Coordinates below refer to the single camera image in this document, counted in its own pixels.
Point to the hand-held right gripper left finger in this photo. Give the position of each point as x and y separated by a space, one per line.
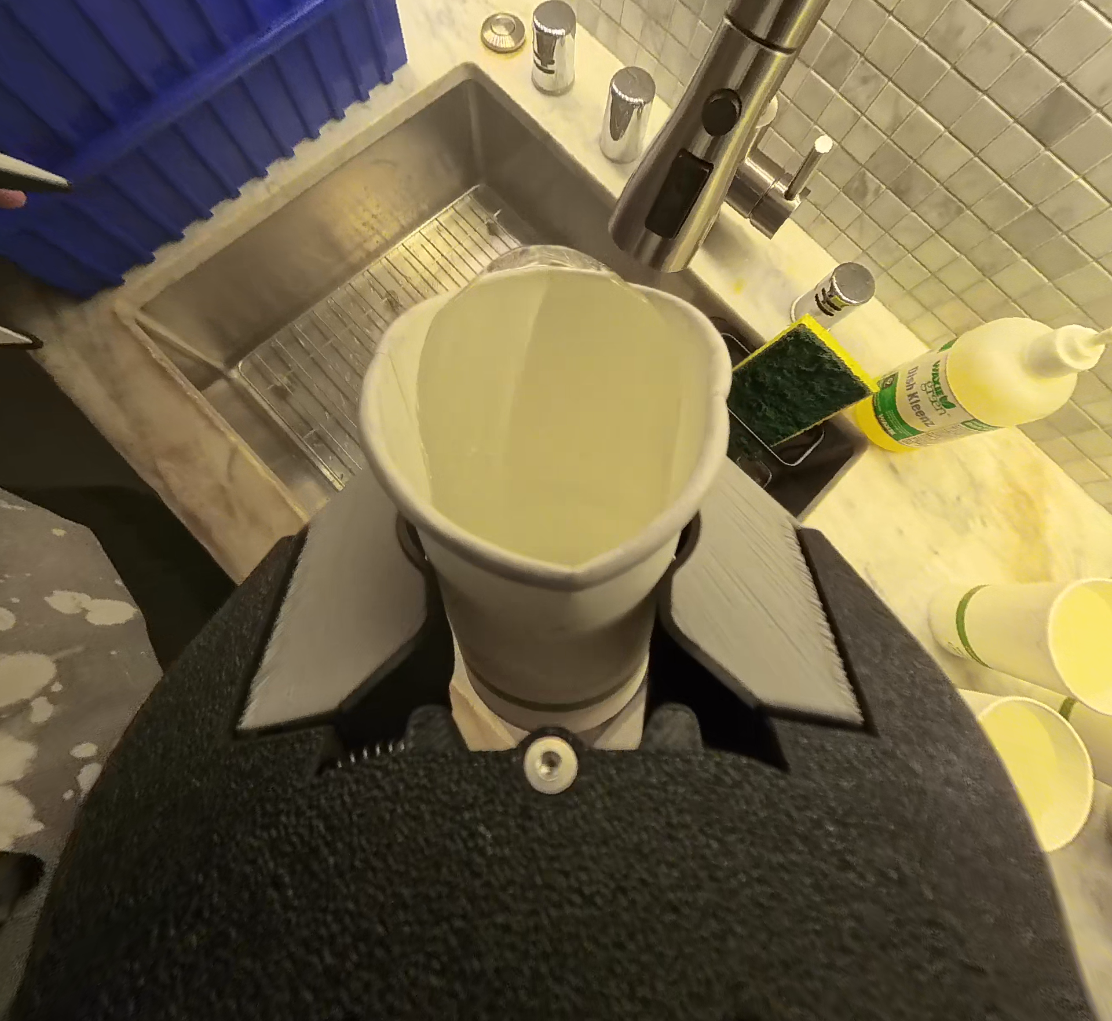
321 630

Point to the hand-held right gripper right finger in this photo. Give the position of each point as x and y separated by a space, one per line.
764 621

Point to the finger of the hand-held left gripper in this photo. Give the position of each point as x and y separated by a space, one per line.
13 335
22 166

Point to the marble desk countertop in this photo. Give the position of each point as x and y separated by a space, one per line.
956 517

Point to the person's left hand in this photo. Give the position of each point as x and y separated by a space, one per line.
10 200

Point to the dark base cabinet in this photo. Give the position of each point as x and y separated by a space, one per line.
87 430

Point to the blue plastic crate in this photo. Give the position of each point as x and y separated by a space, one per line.
174 22
174 178

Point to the green and yellow sponge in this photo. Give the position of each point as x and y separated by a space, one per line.
790 387

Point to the person's grey mottled garment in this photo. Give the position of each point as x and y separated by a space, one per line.
52 647

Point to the dish soap pump bottle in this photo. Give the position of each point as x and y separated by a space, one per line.
956 395

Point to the stainless steel sink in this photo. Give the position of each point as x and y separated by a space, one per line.
347 196

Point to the chrome sink cap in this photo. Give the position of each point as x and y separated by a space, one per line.
847 287
554 48
627 117

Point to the steel faucet spray head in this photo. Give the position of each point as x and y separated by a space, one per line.
695 170

